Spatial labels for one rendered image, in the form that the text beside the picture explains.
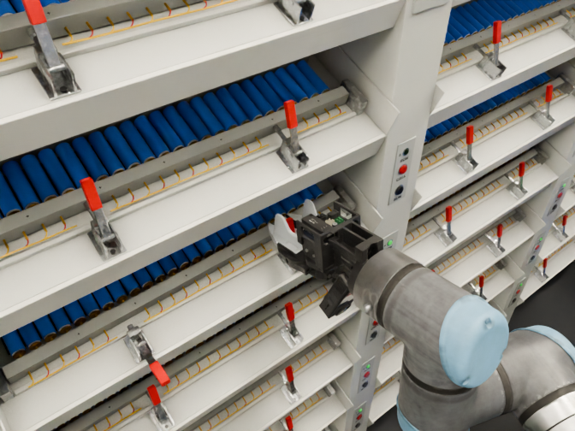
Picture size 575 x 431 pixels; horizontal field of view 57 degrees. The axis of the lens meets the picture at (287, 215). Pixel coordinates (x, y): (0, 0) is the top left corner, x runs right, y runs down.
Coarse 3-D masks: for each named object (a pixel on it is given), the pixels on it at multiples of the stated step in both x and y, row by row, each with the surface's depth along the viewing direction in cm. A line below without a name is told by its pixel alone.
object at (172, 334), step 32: (352, 192) 92; (256, 256) 85; (192, 288) 80; (224, 288) 81; (256, 288) 82; (288, 288) 87; (128, 320) 75; (160, 320) 76; (192, 320) 77; (224, 320) 78; (0, 352) 69; (96, 352) 72; (128, 352) 73; (160, 352) 74; (0, 384) 65; (64, 384) 69; (96, 384) 70; (128, 384) 75; (0, 416) 62; (32, 416) 66; (64, 416) 69
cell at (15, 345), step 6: (6, 336) 69; (12, 336) 69; (18, 336) 69; (6, 342) 69; (12, 342) 68; (18, 342) 69; (12, 348) 68; (18, 348) 68; (24, 348) 69; (12, 354) 68
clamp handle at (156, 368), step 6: (144, 342) 71; (144, 348) 71; (144, 354) 71; (150, 354) 71; (150, 360) 70; (150, 366) 69; (156, 366) 69; (156, 372) 68; (162, 372) 68; (162, 378) 68; (168, 378) 68; (162, 384) 67
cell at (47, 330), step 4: (44, 316) 71; (48, 316) 72; (36, 320) 71; (40, 320) 71; (44, 320) 71; (48, 320) 71; (36, 324) 71; (40, 324) 70; (44, 324) 70; (48, 324) 71; (40, 328) 70; (44, 328) 70; (48, 328) 70; (52, 328) 71; (40, 332) 70; (44, 332) 70; (48, 332) 70; (52, 332) 70; (44, 336) 70
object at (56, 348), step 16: (320, 208) 90; (240, 240) 83; (256, 240) 84; (224, 256) 81; (240, 256) 83; (192, 272) 78; (208, 272) 80; (160, 288) 76; (176, 288) 77; (128, 304) 74; (144, 304) 74; (160, 304) 76; (96, 320) 72; (112, 320) 72; (64, 336) 70; (80, 336) 70; (96, 336) 73; (32, 352) 68; (48, 352) 68; (64, 352) 70; (16, 368) 67; (32, 368) 68; (48, 368) 69; (32, 384) 67
